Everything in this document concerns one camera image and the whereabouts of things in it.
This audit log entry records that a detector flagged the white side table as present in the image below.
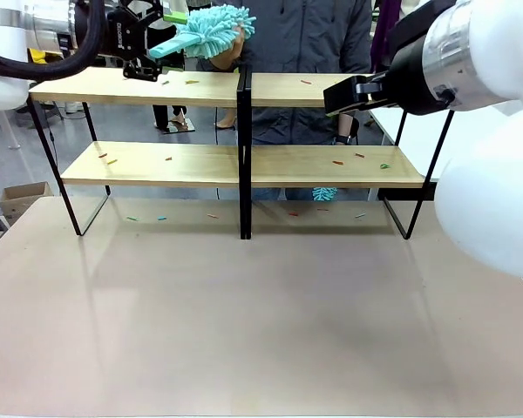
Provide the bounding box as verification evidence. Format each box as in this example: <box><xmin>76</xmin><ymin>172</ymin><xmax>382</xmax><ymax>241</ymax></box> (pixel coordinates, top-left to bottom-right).
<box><xmin>369</xmin><ymin>100</ymin><xmax>452</xmax><ymax>179</ymax></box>

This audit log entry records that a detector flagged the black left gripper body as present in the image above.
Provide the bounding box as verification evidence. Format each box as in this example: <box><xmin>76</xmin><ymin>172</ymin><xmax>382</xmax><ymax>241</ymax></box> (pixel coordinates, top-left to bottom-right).
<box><xmin>105</xmin><ymin>4</ymin><xmax>153</xmax><ymax>63</ymax></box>

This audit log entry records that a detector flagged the person's left forearm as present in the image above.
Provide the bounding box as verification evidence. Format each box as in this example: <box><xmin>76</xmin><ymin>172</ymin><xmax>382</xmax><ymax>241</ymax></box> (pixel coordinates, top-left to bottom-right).
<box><xmin>337</xmin><ymin>113</ymin><xmax>360</xmax><ymax>138</ymax></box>

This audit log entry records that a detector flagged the person in black trousers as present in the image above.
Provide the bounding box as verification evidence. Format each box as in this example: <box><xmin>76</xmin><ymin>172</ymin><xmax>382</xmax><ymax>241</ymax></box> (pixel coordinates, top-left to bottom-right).
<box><xmin>151</xmin><ymin>104</ymin><xmax>187</xmax><ymax>131</ymax></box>

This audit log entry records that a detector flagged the purple hanging garment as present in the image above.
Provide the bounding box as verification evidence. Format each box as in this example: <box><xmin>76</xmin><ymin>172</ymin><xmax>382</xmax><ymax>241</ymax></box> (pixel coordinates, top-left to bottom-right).
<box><xmin>371</xmin><ymin>0</ymin><xmax>403</xmax><ymax>74</ymax></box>

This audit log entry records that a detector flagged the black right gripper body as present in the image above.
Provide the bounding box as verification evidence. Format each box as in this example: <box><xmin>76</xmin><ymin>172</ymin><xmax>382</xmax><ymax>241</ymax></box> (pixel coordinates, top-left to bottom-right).
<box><xmin>373</xmin><ymin>39</ymin><xmax>458</xmax><ymax>117</ymax></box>

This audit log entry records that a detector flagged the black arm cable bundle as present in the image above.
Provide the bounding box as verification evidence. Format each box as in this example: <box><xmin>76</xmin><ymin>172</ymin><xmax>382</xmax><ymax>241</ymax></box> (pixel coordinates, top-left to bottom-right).
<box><xmin>0</xmin><ymin>0</ymin><xmax>111</xmax><ymax>82</ymax></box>

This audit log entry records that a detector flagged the person in yellow jacket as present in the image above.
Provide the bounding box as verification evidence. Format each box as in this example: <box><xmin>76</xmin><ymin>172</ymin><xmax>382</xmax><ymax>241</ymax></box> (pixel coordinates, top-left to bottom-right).
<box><xmin>28</xmin><ymin>46</ymin><xmax>65</xmax><ymax>67</ymax></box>

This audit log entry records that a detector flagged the wooden shelf rack black frame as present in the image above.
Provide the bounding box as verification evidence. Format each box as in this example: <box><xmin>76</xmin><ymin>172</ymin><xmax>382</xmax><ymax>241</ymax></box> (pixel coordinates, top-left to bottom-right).
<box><xmin>25</xmin><ymin>64</ymin><xmax>248</xmax><ymax>241</ymax></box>
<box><xmin>242</xmin><ymin>71</ymin><xmax>457</xmax><ymax>241</ymax></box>

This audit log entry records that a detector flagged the large teal microfiber duster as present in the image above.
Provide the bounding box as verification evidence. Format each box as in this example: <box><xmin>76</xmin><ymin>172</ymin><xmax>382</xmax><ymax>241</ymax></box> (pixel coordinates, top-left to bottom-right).
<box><xmin>148</xmin><ymin>3</ymin><xmax>257</xmax><ymax>61</ymax></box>

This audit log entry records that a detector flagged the person in dark grey jacket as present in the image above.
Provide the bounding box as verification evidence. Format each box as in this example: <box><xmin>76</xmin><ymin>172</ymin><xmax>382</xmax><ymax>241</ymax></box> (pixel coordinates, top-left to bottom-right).
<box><xmin>237</xmin><ymin>0</ymin><xmax>375</xmax><ymax>202</ymax></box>

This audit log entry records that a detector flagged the brown cardboard box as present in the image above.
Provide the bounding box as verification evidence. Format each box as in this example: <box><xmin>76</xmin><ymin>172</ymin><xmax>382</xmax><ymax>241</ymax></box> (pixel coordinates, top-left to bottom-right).
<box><xmin>0</xmin><ymin>181</ymin><xmax>54</xmax><ymax>228</ymax></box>

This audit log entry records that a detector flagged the person's right hand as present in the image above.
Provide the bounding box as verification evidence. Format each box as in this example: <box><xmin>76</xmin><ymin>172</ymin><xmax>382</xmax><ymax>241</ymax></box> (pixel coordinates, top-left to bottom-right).
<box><xmin>209</xmin><ymin>30</ymin><xmax>247</xmax><ymax>71</ymax></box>

